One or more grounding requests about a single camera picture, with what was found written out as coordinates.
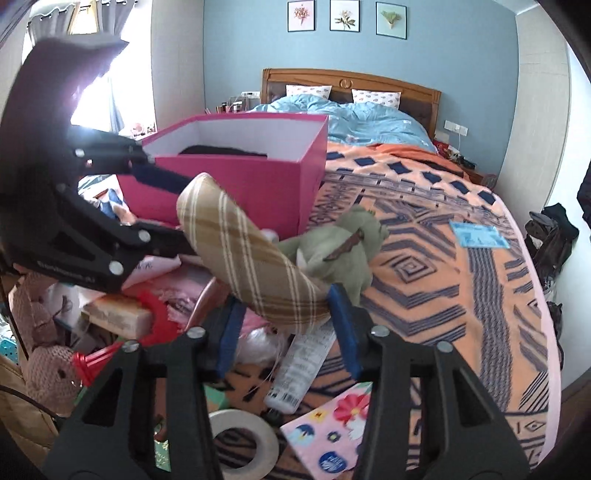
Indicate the white patterned pillow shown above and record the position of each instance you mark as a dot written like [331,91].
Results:
[308,91]
[376,99]

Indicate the white squeeze tube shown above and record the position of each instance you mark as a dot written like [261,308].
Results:
[295,369]

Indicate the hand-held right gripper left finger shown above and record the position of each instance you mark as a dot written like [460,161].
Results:
[231,337]

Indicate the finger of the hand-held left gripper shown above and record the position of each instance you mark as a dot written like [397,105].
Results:
[157,176]
[161,242]

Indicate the pink knitted plush toy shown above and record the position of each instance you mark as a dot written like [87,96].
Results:
[46,369]

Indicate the dark hanging garment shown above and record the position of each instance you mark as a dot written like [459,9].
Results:
[584,187]

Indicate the wooden nightstand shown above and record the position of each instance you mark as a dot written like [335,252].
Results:
[480,175]

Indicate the dark clothes pile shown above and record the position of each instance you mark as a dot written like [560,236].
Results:
[551,240]

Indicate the pink plastic wrapper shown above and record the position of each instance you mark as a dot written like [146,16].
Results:
[184,286]

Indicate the beige rectangular box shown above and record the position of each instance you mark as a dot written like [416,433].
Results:
[120,318]

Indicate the orange patterned blanket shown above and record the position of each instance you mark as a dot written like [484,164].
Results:
[438,300]

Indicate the light blue card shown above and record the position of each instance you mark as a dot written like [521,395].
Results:
[480,235]

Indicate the pink storage box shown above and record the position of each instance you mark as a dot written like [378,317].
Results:
[258,184]

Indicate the wooden headboard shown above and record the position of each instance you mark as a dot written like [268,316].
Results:
[392,85]

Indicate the red plastic clip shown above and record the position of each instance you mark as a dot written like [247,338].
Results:
[85,364]

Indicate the black fuzzy cloth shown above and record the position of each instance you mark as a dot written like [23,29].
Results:
[221,151]

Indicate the pink floral card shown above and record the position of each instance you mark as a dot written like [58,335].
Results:
[323,429]

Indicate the green plush dinosaur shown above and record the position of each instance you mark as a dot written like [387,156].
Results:
[337,270]

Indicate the framed flower picture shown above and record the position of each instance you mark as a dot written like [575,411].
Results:
[344,16]
[301,14]
[390,18]

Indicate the clear plastic bag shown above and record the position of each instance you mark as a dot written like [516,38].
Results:
[258,344]

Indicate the beige plaid fabric item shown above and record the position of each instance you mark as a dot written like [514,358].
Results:
[240,244]

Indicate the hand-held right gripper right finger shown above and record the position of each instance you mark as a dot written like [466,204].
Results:
[348,327]

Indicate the white tape roll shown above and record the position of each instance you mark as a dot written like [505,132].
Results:
[268,438]

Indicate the grey curtain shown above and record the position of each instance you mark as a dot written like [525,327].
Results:
[134,14]

